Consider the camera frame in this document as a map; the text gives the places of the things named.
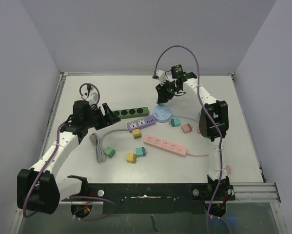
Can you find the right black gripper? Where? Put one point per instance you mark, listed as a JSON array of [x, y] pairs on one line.
[[165, 90]]

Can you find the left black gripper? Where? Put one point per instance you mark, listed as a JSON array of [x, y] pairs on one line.
[[109, 119]]

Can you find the teal charger plug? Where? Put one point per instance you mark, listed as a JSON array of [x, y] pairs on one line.
[[175, 122], [141, 151]]

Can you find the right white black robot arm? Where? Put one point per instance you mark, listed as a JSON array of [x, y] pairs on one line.
[[213, 122]]

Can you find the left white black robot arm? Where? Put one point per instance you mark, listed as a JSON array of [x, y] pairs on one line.
[[38, 190]]

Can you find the yellow charger plug upper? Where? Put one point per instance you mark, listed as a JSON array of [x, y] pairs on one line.
[[136, 133]]

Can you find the yellow charger plug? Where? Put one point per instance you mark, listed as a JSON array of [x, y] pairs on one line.
[[136, 133], [131, 158]]

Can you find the pink charger plug left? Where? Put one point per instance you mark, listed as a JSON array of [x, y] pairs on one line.
[[186, 128]]

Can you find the yellow charger plug lower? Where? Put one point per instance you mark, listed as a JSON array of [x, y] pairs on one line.
[[131, 158]]

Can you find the green power strip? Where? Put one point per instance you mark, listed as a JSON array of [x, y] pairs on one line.
[[132, 112]]

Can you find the blue round power socket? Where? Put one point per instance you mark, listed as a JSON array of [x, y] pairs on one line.
[[162, 114]]

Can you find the purple power strip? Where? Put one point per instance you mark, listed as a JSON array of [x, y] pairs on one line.
[[141, 123]]

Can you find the pink power strip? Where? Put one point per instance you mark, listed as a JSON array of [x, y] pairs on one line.
[[165, 145]]

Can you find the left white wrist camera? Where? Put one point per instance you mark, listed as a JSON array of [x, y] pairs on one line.
[[92, 98]]

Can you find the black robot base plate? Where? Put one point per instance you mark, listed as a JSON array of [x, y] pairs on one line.
[[160, 198]]

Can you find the aluminium frame rail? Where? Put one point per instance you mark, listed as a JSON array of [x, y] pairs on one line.
[[158, 166]]

